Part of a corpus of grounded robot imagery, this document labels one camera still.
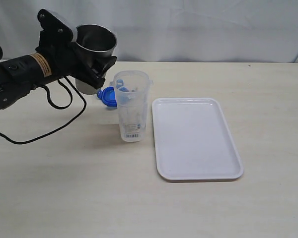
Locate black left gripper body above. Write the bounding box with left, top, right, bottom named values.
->
left=34, top=26, right=89, bottom=82

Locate blue container lid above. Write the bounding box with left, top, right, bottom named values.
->
left=97, top=78, right=140, bottom=110

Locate stainless steel cup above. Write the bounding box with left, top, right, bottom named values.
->
left=76, top=24, right=117, bottom=95

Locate clear plastic container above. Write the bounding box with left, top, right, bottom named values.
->
left=111, top=70, right=152, bottom=142

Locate white plastic tray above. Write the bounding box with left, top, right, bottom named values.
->
left=152, top=98, right=244, bottom=182

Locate black cable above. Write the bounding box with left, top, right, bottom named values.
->
left=0, top=39, right=87, bottom=145

